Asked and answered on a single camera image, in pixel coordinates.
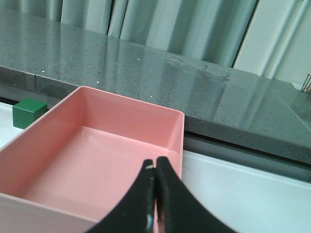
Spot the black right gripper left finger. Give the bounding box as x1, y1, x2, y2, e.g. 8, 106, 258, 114
88, 159, 155, 233

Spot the grey granite counter ledge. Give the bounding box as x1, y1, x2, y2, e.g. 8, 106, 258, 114
0, 8, 311, 164

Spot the pink plastic bin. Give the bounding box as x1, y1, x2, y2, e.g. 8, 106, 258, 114
0, 86, 185, 233

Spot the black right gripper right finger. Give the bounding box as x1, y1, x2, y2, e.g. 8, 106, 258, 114
155, 157, 235, 233

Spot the grey-green curtain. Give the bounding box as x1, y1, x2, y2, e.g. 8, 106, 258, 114
0, 0, 311, 82

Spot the distant wire rack object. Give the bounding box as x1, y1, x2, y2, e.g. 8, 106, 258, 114
300, 74, 311, 94

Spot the green cube near bin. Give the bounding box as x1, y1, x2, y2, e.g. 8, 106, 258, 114
12, 98, 48, 129

